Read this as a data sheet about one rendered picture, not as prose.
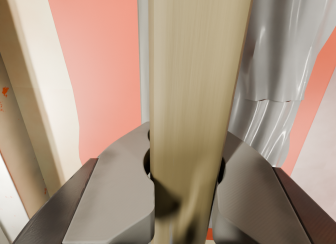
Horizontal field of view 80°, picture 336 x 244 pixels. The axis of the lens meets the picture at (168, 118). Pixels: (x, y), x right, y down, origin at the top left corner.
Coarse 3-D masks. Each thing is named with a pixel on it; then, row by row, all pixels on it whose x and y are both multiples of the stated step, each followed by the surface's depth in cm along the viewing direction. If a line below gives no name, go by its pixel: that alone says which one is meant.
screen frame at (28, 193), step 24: (0, 72) 17; (0, 96) 17; (0, 120) 17; (0, 144) 17; (24, 144) 20; (0, 168) 18; (24, 168) 20; (0, 192) 19; (24, 192) 20; (0, 216) 21; (24, 216) 21
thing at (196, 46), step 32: (160, 0) 5; (192, 0) 5; (224, 0) 5; (160, 32) 6; (192, 32) 6; (224, 32) 6; (160, 64) 6; (192, 64) 6; (224, 64) 6; (160, 96) 7; (192, 96) 7; (224, 96) 7; (160, 128) 7; (192, 128) 7; (224, 128) 7; (160, 160) 8; (192, 160) 8; (160, 192) 9; (192, 192) 8; (160, 224) 10; (192, 224) 9
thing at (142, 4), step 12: (144, 0) 11; (144, 12) 11; (144, 24) 12; (144, 36) 12; (144, 48) 12; (144, 60) 12; (144, 72) 13; (144, 84) 13; (144, 96) 14; (144, 108) 14; (144, 120) 14
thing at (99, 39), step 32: (64, 0) 15; (96, 0) 15; (128, 0) 15; (64, 32) 16; (96, 32) 16; (128, 32) 16; (96, 64) 17; (128, 64) 17; (320, 64) 16; (320, 96) 17
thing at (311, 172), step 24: (96, 96) 18; (120, 96) 18; (96, 120) 19; (120, 120) 19; (312, 120) 18; (96, 144) 21; (312, 144) 19; (288, 168) 21; (312, 168) 21; (312, 192) 22
